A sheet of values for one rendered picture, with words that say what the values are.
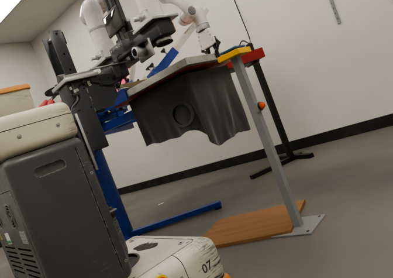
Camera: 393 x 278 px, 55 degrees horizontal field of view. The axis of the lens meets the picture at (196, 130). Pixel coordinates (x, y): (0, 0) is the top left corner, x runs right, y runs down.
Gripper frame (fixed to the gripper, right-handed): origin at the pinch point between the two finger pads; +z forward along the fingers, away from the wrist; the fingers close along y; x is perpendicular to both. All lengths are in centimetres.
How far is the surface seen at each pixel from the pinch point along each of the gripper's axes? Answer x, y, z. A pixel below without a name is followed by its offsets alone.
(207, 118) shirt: -16.5, -8.1, 31.5
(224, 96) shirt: 5.3, -7.4, 23.1
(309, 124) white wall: 200, -48, 76
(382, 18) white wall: 200, 51, 6
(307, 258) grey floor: -46, 35, 101
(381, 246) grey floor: -39, 63, 101
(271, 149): -14, 20, 58
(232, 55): -18.4, 21.5, 7.4
